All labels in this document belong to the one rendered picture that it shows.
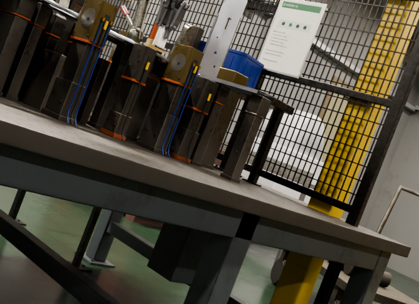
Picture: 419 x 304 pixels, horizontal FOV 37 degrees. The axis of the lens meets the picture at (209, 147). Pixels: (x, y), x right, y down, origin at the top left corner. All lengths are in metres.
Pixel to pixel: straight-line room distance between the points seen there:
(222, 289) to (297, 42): 1.19
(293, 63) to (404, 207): 7.45
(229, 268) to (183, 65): 0.66
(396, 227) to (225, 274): 8.24
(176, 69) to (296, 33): 0.73
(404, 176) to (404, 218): 0.64
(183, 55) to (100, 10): 0.35
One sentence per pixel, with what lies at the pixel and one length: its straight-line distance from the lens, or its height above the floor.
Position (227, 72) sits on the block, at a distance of 2.26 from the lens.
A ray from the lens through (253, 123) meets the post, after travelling 2.00.
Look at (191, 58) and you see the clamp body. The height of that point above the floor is 1.01.
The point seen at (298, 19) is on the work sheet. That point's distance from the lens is 2.57.
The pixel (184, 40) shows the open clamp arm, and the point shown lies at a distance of 2.02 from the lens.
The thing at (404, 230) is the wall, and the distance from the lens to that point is 9.76.
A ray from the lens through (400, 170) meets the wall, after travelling 9.97.
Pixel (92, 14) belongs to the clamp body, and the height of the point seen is 1.00.
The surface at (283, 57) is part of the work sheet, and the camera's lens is 2.53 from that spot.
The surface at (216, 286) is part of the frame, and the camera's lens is 1.65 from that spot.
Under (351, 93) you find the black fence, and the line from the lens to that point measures 2.34.
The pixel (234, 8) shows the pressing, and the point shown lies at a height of 1.29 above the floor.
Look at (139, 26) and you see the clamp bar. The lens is 2.31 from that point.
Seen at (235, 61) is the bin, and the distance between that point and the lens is 2.44.
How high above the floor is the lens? 0.79
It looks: level
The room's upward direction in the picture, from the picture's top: 21 degrees clockwise
